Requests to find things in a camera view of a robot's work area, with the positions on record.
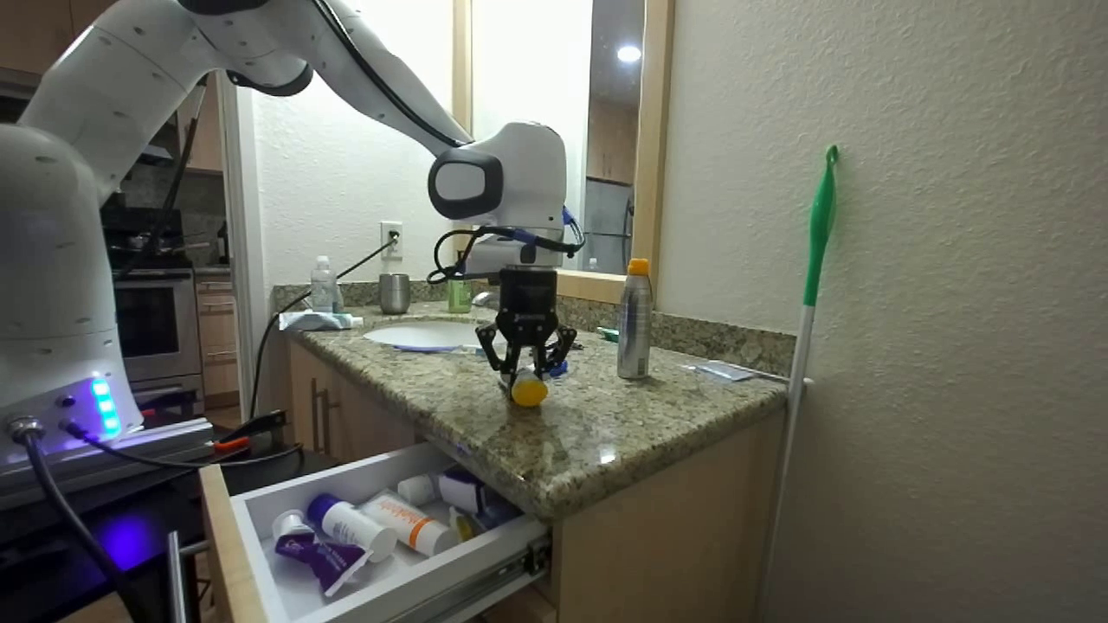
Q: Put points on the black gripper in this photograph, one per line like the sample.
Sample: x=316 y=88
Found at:
x=527 y=306

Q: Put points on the white drawer with wood front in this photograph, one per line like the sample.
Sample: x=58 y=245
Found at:
x=249 y=556

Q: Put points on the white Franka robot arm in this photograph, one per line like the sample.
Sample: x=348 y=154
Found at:
x=116 y=90

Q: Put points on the blue bottle cap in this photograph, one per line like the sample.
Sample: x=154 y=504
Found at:
x=562 y=367

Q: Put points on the dark blue razor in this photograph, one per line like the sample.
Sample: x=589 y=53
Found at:
x=575 y=344

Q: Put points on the chrome faucet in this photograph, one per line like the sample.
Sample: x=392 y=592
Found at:
x=487 y=306

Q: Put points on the small green object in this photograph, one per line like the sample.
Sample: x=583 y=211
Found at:
x=609 y=334

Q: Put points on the green soap dispenser bottle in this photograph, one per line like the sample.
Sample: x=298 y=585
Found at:
x=457 y=300

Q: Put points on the silver spray can orange cap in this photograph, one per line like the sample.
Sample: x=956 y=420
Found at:
x=635 y=329

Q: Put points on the white sink basin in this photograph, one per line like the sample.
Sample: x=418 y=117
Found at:
x=421 y=336

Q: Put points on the steel cup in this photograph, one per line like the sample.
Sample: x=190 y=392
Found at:
x=397 y=297

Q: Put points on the white dark labelled tube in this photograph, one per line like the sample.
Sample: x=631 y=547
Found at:
x=468 y=493

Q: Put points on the small white jar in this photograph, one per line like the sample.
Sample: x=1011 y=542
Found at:
x=418 y=489

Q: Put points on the clear plastic packet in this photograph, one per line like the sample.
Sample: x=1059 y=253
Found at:
x=723 y=373

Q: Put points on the white orange thinkbaby tube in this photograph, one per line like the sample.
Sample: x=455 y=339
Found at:
x=403 y=523

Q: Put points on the wooden vanity cabinet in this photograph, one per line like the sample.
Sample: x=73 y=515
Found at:
x=671 y=522

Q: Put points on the clear plastic bottle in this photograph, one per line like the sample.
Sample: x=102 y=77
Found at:
x=324 y=289

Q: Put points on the white bottle with purple cap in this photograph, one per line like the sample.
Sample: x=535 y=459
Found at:
x=352 y=523

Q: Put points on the wood framed mirror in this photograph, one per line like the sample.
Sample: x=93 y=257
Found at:
x=656 y=141

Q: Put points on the purple toothpaste tube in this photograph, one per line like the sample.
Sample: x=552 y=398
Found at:
x=324 y=560

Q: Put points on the orange clamp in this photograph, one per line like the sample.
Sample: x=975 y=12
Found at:
x=232 y=444

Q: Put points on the wooden kitchen drawer unit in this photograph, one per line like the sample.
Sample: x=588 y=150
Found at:
x=215 y=339

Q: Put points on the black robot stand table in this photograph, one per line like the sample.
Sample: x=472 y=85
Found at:
x=140 y=522

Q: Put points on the wooden kitchen cabinet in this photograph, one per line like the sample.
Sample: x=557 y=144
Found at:
x=28 y=28

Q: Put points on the white wall outlet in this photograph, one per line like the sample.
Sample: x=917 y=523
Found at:
x=392 y=238

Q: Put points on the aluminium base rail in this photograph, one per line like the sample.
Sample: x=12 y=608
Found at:
x=152 y=444

